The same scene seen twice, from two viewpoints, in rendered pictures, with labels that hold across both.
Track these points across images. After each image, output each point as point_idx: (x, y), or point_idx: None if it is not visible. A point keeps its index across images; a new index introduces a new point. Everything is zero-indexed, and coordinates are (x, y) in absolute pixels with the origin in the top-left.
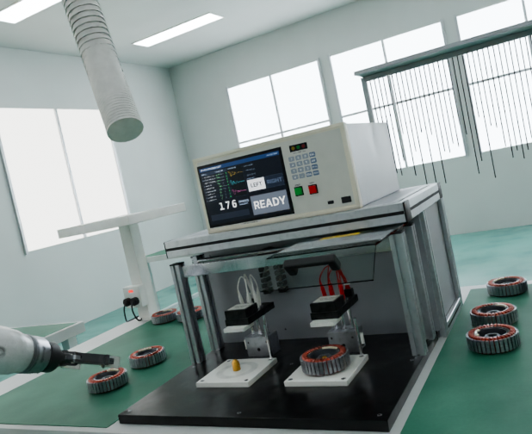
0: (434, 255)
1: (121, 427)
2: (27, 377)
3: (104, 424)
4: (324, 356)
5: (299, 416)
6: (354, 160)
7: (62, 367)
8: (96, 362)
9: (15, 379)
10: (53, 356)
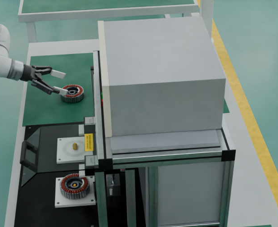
0: (174, 191)
1: (22, 132)
2: (88, 48)
3: (24, 124)
4: (74, 184)
5: (19, 200)
6: (113, 109)
7: (50, 74)
8: (43, 91)
9: (86, 44)
10: (23, 77)
